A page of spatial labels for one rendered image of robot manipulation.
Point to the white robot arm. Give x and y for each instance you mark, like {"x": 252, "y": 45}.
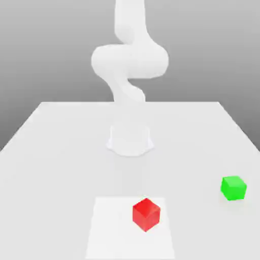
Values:
{"x": 130, "y": 61}

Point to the small red cube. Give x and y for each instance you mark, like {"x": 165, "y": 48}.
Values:
{"x": 146, "y": 215}

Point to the small green cube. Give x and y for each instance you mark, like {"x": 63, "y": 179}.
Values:
{"x": 233, "y": 187}

